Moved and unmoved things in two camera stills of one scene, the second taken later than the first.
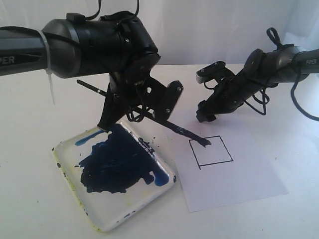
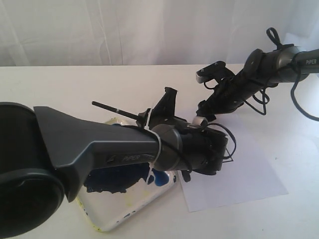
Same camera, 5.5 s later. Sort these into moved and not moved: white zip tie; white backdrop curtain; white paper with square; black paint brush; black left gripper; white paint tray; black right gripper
Moved: black left gripper; black paint brush; white zip tie
Not moved: white paint tray; black right gripper; white paper with square; white backdrop curtain
